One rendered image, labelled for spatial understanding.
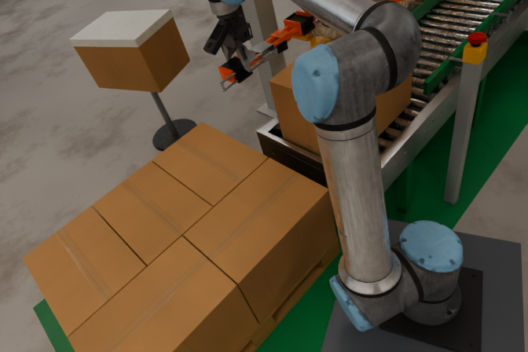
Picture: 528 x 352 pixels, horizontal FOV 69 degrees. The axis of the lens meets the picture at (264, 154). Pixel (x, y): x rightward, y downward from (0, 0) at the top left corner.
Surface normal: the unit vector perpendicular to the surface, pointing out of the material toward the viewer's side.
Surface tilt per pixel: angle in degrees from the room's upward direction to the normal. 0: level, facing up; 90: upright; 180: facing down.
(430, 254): 6
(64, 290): 0
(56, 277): 0
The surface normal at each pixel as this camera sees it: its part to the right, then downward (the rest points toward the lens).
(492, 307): -0.22, -0.71
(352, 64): 0.15, -0.08
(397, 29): 0.18, -0.50
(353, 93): 0.32, 0.51
